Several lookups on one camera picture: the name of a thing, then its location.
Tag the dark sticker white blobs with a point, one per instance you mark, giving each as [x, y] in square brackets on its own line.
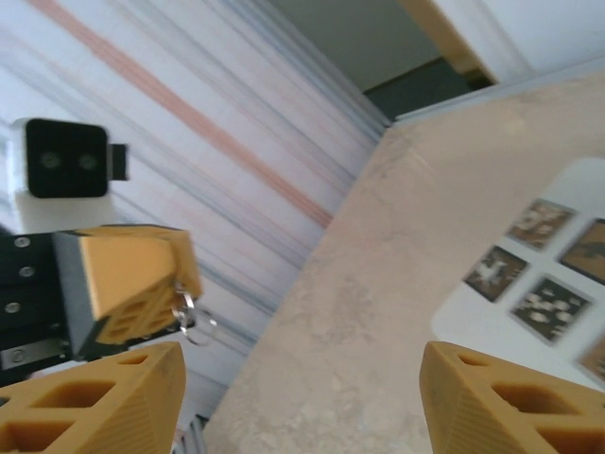
[550, 309]

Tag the small silver key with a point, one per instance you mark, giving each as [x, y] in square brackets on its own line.
[184, 302]

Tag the brown sticker pale pattern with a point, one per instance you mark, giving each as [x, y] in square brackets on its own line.
[541, 223]

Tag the dark sticker white bird pattern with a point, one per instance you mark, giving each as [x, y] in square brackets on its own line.
[496, 273]

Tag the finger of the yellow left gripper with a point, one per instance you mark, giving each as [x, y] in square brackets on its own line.
[186, 265]
[127, 269]

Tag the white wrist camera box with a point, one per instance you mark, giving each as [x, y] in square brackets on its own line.
[61, 156]

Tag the light wooden furniture panel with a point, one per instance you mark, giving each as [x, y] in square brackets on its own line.
[454, 38]

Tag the brown sticker dark silhouette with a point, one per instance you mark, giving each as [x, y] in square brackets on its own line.
[588, 253]

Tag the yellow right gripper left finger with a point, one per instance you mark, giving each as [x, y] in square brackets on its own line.
[137, 402]

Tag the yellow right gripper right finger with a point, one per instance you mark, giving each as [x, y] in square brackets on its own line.
[454, 406]

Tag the brown sticker heart pattern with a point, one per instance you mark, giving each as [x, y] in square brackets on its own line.
[594, 359]

